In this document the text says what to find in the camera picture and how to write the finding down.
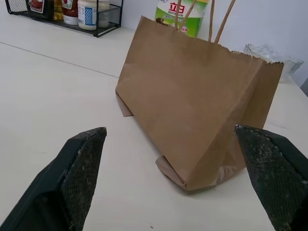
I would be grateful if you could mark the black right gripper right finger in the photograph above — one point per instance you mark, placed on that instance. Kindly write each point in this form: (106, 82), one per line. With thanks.
(276, 178)

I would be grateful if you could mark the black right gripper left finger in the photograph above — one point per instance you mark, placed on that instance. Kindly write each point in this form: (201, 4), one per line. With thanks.
(55, 187)

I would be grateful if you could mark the brown paper bag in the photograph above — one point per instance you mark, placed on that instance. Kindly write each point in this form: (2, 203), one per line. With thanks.
(183, 101)

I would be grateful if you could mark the clear glass bowl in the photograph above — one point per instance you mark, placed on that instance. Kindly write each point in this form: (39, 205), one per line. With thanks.
(272, 60)

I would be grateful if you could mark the white mayonnaise jar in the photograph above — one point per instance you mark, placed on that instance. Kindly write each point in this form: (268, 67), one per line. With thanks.
(90, 14)

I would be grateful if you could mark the red ketchup bottle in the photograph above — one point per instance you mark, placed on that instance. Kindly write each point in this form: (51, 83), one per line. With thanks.
(69, 10)

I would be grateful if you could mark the yellow oil bottle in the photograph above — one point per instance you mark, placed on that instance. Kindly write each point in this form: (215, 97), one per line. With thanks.
(57, 9)

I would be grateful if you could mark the dark jar with red label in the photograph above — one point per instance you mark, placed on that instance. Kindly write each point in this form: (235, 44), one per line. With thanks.
(39, 6)

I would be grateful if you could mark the green dish soap bottle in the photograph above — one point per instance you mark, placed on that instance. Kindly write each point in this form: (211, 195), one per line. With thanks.
(183, 16)

